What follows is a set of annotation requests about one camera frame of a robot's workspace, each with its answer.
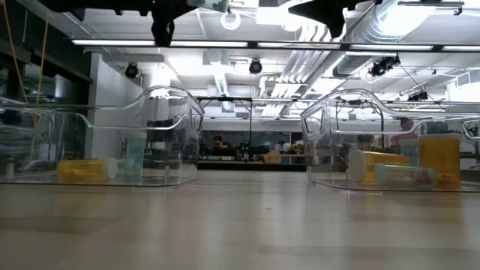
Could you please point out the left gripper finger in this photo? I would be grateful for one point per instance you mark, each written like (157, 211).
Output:
(183, 6)

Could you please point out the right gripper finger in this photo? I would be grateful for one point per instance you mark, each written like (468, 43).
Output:
(322, 7)

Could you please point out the small orange pill bottle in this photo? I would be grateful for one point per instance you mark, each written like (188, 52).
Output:
(382, 159)

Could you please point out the small clear pill bottle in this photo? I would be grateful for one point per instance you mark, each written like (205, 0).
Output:
(397, 174)

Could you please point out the large orange pill bottle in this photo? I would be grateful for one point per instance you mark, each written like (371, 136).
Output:
(82, 169)
(440, 157)

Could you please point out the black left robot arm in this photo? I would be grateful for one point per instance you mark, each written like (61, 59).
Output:
(93, 3)

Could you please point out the clear plastic bin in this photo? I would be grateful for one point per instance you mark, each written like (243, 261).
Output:
(168, 112)
(318, 150)

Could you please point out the black ceiling spotlight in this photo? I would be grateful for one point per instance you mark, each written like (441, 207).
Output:
(131, 70)
(255, 66)
(418, 96)
(382, 66)

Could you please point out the person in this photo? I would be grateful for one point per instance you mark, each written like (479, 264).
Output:
(405, 123)
(219, 148)

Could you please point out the black background rig frame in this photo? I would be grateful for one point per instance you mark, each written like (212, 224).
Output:
(225, 99)

